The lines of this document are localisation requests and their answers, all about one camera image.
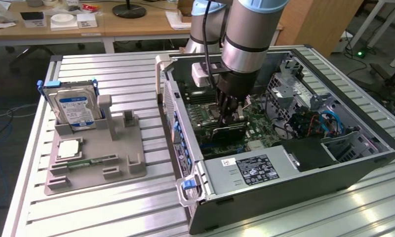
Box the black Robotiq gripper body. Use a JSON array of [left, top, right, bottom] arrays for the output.
[[215, 71, 256, 100]]

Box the black graphics card metal bracket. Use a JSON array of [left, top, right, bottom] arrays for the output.
[[210, 123, 247, 144]]

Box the CPU socket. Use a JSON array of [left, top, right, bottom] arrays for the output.
[[206, 101, 220, 122]]

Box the green motherboard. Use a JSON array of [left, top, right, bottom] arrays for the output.
[[184, 83, 284, 158]]

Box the black installed RAM stick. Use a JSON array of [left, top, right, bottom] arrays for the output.
[[200, 120, 220, 133]]

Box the black RAM slot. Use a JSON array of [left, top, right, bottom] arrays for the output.
[[185, 90, 218, 97], [187, 95, 218, 104]]

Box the perforated metal drive cage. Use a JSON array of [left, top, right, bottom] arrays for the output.
[[266, 73, 316, 119]]

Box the silver chipset heatsink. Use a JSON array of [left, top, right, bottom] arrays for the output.
[[246, 142, 267, 151]]

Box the blue expansion slot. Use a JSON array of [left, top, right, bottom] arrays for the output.
[[199, 141, 243, 150]]

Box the grey power supply unit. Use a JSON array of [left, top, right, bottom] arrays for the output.
[[202, 145, 300, 196]]

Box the white paper stack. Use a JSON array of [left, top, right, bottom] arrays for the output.
[[165, 11, 194, 30]]

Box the brown cardboard box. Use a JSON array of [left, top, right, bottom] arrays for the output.
[[177, 0, 195, 17]]

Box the wooden cabinet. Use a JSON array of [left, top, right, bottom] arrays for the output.
[[272, 0, 364, 56]]

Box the grey metal disk bay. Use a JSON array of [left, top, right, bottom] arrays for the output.
[[320, 130, 383, 163]]

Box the white control box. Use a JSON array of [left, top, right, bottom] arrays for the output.
[[332, 31, 355, 54]]

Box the open dark grey PC case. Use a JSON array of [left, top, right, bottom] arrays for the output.
[[155, 48, 395, 235]]

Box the grey plastic parts rack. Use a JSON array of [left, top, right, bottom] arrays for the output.
[[44, 94, 148, 197]]

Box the black round lamp base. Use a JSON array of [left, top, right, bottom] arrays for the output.
[[111, 0, 148, 19]]

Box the hard disk with blue carrier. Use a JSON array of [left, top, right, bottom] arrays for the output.
[[36, 79, 101, 131]]

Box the green RAM stick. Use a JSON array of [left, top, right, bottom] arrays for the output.
[[67, 158, 104, 170]]

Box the dark floor equipment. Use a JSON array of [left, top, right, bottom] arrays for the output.
[[368, 63, 395, 112]]

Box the silver CPU chip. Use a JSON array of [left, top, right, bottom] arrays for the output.
[[57, 140, 81, 160]]

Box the white box with label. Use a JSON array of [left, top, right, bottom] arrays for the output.
[[76, 13, 99, 29]]

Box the red and white packet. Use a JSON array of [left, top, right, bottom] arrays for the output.
[[80, 2, 99, 13]]

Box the black office chair base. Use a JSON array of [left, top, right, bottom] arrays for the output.
[[5, 44, 55, 73]]

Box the white box black top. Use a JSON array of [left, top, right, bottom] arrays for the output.
[[19, 11, 49, 28]]

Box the wooden desk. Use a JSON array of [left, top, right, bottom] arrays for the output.
[[0, 0, 284, 54]]

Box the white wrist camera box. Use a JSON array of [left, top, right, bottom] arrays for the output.
[[191, 63, 219, 87]]

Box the black wire connector block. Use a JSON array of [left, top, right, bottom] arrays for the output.
[[288, 112, 314, 139]]

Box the dark arm cable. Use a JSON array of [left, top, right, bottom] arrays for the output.
[[202, 0, 216, 86]]

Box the blue wire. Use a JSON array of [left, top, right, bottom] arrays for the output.
[[319, 111, 346, 135]]

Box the white table frame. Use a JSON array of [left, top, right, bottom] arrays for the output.
[[347, 0, 395, 67]]

